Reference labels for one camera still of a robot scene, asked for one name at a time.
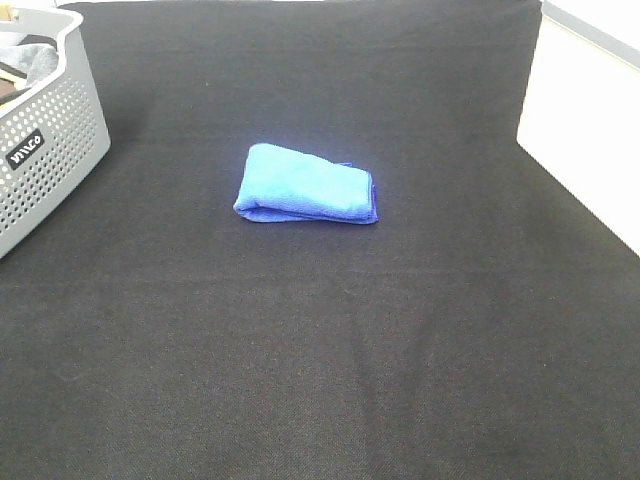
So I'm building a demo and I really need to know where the blue microfibre towel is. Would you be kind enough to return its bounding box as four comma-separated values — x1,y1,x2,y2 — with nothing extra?
233,143,378,225

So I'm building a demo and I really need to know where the white plastic storage crate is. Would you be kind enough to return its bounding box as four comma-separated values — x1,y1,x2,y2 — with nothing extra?
516,1,639,252

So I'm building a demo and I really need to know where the grey perforated plastic basket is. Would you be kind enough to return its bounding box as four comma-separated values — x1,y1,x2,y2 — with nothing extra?
1,7,111,254

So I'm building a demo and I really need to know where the yellow black item in basket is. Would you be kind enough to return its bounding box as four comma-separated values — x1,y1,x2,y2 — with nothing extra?
0,63,27,95

